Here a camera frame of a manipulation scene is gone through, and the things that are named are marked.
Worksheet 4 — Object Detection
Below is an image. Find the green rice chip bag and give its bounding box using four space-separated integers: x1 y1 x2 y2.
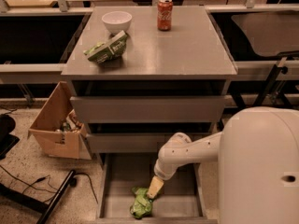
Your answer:
130 187 155 219

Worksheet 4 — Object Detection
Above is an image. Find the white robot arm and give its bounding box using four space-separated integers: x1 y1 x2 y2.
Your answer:
154 106 299 224

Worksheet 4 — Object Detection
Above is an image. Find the open bottom grey drawer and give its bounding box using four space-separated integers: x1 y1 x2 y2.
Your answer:
96 153 218 224

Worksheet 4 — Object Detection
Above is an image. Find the middle grey drawer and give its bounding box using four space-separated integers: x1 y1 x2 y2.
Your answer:
87 133 172 153

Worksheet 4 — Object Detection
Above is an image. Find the top grey drawer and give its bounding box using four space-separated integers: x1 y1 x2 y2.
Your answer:
70 96 224 123

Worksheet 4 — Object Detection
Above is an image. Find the grey drawer cabinet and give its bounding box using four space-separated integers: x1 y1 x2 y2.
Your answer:
61 6 238 224

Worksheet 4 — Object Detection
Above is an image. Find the green snack bag on counter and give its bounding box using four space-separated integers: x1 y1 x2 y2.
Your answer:
83 31 128 64

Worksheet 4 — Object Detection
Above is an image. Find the black stand leg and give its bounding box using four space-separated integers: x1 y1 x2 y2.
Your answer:
0 170 76 224

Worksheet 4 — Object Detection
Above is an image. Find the cardboard box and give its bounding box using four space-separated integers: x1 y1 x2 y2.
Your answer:
28 82 92 160

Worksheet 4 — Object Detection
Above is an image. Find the black office chair base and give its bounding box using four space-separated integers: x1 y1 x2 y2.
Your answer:
0 114 20 160

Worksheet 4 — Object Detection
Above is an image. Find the white bowl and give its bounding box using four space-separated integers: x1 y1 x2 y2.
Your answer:
102 11 133 35

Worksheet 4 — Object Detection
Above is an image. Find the orange soda can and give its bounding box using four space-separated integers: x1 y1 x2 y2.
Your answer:
157 0 173 31

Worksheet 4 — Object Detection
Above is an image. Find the grey chair seat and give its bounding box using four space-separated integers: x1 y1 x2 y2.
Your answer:
232 10 299 57

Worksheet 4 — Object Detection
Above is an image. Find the black cable on floor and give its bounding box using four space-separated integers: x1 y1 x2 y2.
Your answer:
0 164 99 205

